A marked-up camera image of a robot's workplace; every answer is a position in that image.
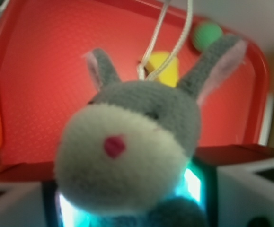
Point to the gray plush donkey toy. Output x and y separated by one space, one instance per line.
122 156

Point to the yellow sponge wedge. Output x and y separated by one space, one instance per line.
170 75

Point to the red plastic tray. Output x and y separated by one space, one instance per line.
44 77

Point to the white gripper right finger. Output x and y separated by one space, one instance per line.
235 195

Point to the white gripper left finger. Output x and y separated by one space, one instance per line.
29 204

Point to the green textured ball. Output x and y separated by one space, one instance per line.
205 34

